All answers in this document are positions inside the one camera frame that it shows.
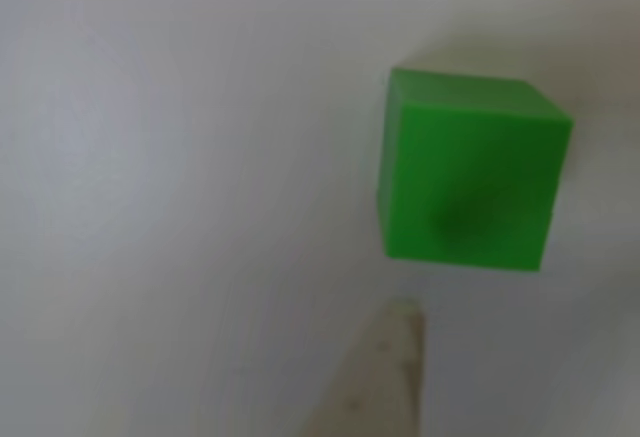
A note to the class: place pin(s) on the green cube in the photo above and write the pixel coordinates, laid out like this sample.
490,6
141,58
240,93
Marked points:
470,172

